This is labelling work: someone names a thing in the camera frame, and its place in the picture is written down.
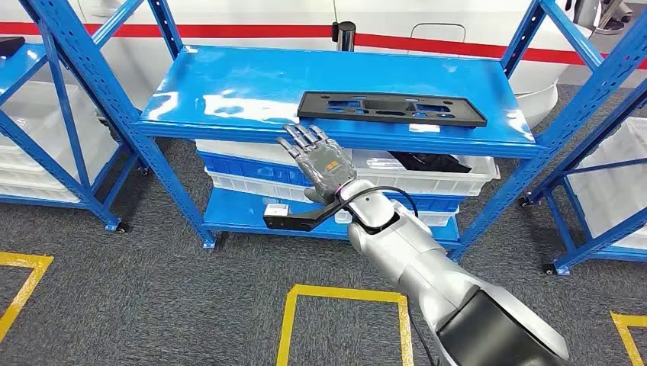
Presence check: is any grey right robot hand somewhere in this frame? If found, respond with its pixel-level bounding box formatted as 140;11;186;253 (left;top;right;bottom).
275;124;359;205

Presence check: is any black plastic panel part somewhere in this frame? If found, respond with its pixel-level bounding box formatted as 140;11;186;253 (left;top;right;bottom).
296;91;489;128

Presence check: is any black part in crate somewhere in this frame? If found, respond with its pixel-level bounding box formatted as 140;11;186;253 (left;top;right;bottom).
388;150;474;175

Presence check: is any blue metal shelf rack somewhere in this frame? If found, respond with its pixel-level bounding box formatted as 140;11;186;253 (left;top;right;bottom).
519;91;647;277
0;20;150;234
20;0;647;264

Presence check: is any black flat part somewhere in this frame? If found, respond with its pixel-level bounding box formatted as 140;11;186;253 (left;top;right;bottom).
0;36;26;58

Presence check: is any blue plastic crate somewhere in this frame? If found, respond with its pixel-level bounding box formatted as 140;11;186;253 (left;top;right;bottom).
198;150;314;189
391;193;462;214

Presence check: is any yellow floor tape square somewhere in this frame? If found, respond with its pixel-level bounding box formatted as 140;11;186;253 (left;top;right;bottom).
275;284;416;366
0;251;55;345
610;311;647;366

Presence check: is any grey equipment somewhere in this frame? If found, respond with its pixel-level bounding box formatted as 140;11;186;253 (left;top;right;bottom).
565;0;634;37

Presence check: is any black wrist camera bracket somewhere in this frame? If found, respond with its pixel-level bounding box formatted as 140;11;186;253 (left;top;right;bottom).
262;197;349;233

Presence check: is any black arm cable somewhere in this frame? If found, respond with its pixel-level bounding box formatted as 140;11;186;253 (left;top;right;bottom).
340;185;420;230

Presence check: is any black barrier post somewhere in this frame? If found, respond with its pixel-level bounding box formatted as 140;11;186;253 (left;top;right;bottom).
331;21;357;53

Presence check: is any black robot tether cable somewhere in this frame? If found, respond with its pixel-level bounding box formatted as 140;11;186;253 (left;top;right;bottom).
408;313;432;366

